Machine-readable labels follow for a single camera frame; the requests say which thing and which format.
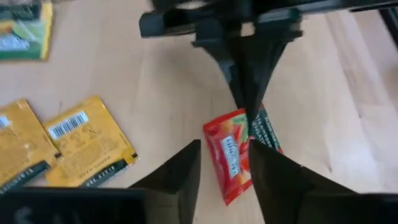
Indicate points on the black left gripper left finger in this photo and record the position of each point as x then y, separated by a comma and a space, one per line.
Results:
180, 186

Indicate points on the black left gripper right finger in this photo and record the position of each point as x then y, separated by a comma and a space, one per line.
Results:
286, 193

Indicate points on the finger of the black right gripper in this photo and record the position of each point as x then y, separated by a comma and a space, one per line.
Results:
261, 68
231, 62

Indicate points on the red tea bag sachet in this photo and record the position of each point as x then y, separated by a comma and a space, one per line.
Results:
227, 149

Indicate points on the yellow tea bag sachet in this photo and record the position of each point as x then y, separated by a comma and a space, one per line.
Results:
87, 146
21, 146

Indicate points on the green tea bag sachet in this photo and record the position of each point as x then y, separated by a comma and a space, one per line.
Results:
25, 34

